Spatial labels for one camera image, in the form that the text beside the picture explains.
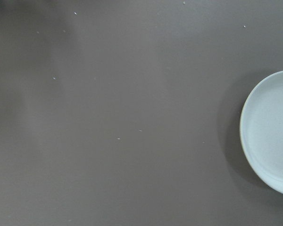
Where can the cream round plate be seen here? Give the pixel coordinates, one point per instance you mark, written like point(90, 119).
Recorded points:
point(261, 130)

